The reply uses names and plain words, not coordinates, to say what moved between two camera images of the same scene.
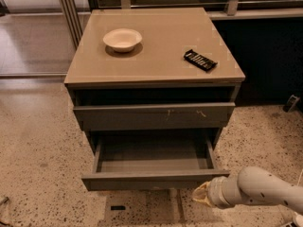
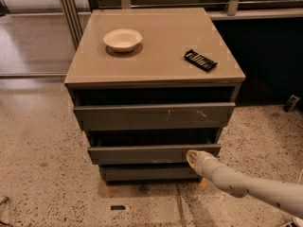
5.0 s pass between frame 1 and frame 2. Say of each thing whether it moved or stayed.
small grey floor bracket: stayed
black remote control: stayed
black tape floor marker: stayed
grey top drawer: stayed
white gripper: moved
